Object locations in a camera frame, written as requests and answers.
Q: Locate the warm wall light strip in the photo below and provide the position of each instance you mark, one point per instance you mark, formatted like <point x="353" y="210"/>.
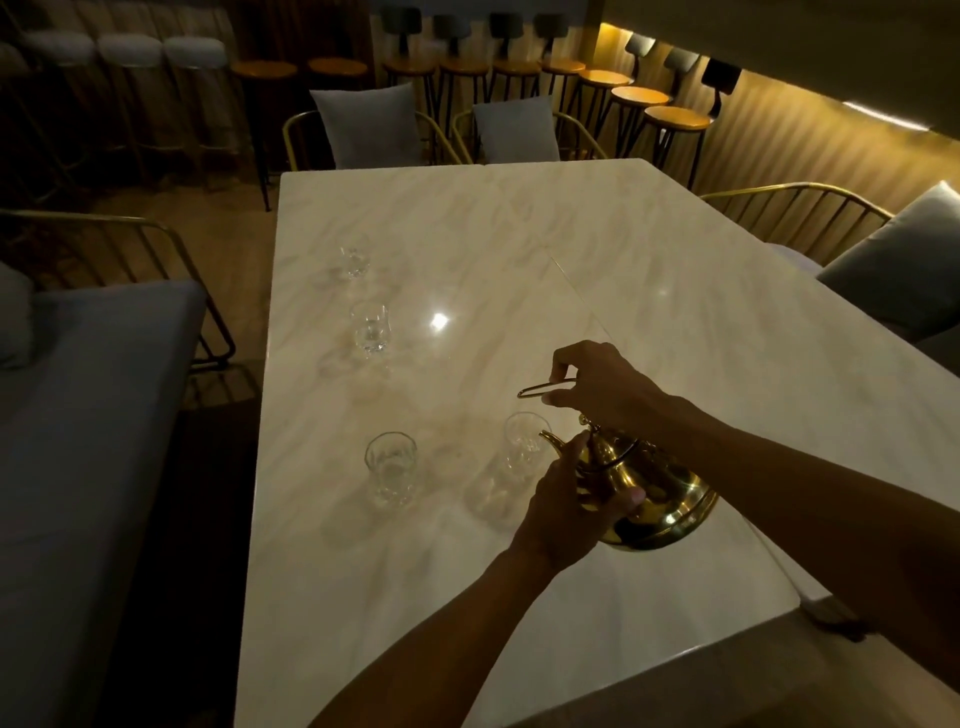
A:
<point x="885" y="116"/>

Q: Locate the person's right hand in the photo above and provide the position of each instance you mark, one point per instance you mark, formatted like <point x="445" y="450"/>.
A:
<point x="611" y="386"/>

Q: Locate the clear drinking glass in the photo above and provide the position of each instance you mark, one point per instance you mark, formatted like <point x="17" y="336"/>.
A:
<point x="354" y="255"/>
<point x="390" y="471"/>
<point x="525" y="444"/>
<point x="370" y="328"/>

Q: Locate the large grey pillow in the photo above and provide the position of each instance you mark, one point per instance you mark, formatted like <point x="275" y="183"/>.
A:
<point x="900" y="262"/>

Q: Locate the person's left forearm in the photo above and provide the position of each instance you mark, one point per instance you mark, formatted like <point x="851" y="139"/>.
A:
<point x="442" y="645"/>

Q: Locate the person's right forearm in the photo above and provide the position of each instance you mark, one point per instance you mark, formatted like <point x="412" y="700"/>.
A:
<point x="795" y="495"/>

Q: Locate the grey square pillow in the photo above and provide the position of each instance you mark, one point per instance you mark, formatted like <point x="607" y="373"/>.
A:
<point x="367" y="124"/>
<point x="517" y="129"/>

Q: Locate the person's left thumb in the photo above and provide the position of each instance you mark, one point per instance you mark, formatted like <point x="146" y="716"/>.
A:
<point x="626" y="501"/>

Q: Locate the person's left hand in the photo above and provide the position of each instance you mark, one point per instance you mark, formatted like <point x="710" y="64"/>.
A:
<point x="559" y="517"/>

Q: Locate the row of black-backed wooden stools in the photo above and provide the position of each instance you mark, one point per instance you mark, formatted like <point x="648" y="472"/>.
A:
<point x="637" y="97"/>

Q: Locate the backless wooden bar stool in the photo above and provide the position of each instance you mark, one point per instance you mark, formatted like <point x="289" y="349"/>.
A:
<point x="262" y="71"/>
<point x="337" y="69"/>

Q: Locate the grey bench pillow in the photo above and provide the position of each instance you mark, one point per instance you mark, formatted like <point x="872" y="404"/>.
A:
<point x="13" y="319"/>

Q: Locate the person's right thumb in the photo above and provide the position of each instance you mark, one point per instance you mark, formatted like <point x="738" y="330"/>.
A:
<point x="559" y="398"/>

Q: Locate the gold metal teapot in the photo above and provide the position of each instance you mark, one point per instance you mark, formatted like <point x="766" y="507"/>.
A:
<point x="660" y="499"/>

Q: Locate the white cushioned bar stool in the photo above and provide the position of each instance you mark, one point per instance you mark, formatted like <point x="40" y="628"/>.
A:
<point x="129" y="51"/>
<point x="61" y="49"/>
<point x="193" y="52"/>

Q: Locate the grey bench seat cushion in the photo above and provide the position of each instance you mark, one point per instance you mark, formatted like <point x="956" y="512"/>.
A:
<point x="82" y="420"/>

